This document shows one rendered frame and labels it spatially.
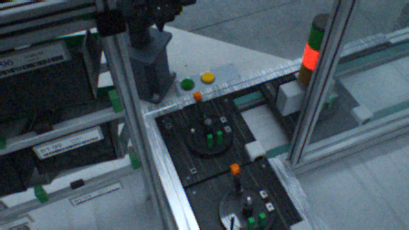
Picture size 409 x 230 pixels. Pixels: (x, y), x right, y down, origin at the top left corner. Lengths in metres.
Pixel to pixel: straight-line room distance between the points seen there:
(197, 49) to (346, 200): 0.74
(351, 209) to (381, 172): 0.16
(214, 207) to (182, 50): 0.69
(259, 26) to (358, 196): 1.92
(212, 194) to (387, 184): 0.52
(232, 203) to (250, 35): 1.99
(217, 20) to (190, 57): 1.51
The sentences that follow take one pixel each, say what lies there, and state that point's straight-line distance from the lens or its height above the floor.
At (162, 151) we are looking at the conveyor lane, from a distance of 1.11.
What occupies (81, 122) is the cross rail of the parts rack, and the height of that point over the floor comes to 1.47.
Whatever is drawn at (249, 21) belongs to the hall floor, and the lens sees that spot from 2.96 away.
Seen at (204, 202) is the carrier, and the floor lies 0.97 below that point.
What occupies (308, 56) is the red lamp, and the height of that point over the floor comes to 1.34.
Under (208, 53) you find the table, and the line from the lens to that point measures 1.49.
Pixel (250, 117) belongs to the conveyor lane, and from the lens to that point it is 1.23.
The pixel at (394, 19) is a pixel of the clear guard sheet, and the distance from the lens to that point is 0.85.
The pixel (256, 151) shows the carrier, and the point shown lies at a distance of 1.07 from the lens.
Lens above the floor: 1.90
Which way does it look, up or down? 53 degrees down
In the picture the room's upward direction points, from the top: straight up
